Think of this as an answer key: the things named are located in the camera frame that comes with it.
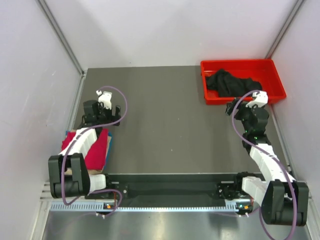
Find black t shirt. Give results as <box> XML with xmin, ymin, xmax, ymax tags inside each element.
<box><xmin>205</xmin><ymin>69</ymin><xmax>263</xmax><ymax>98</ymax></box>

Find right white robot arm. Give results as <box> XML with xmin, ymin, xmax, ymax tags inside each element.
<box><xmin>225</xmin><ymin>97</ymin><xmax>309</xmax><ymax>226</ymax></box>

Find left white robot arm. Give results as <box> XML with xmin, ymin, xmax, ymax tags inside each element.
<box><xmin>48</xmin><ymin>100</ymin><xmax>121</xmax><ymax>199</ymax></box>

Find red plastic bin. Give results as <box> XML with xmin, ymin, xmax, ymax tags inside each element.
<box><xmin>200</xmin><ymin>59</ymin><xmax>287</xmax><ymax>105</ymax></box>

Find red folded t shirt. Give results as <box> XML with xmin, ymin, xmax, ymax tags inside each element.
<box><xmin>60</xmin><ymin>127</ymin><xmax>112</xmax><ymax>175</ymax></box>

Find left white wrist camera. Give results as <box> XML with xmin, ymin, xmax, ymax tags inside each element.
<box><xmin>96</xmin><ymin>90</ymin><xmax>112</xmax><ymax>110</ymax></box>

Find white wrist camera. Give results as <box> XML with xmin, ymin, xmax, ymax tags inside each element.
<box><xmin>96</xmin><ymin>90</ymin><xmax>112</xmax><ymax>110</ymax></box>
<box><xmin>245</xmin><ymin>91</ymin><xmax>269</xmax><ymax>109</ymax></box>

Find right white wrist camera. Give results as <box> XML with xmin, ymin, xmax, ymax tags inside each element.
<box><xmin>245</xmin><ymin>91</ymin><xmax>269</xmax><ymax>109</ymax></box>

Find grey slotted cable duct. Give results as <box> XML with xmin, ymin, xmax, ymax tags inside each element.
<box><xmin>50</xmin><ymin>201</ymin><xmax>253</xmax><ymax>213</ymax></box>

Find left aluminium corner post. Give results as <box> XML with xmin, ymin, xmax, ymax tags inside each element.
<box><xmin>36</xmin><ymin>0</ymin><xmax>85</xmax><ymax>76</ymax></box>

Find aluminium corner post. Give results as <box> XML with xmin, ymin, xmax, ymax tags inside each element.
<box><xmin>36</xmin><ymin>0</ymin><xmax>85</xmax><ymax>76</ymax></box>
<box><xmin>264</xmin><ymin>0</ymin><xmax>306</xmax><ymax>59</ymax></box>

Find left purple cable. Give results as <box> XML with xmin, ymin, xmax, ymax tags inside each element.
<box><xmin>60</xmin><ymin>85</ymin><xmax>128</xmax><ymax>216</ymax></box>

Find right aluminium corner post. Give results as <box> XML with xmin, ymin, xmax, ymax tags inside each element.
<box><xmin>264</xmin><ymin>0</ymin><xmax>306</xmax><ymax>59</ymax></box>

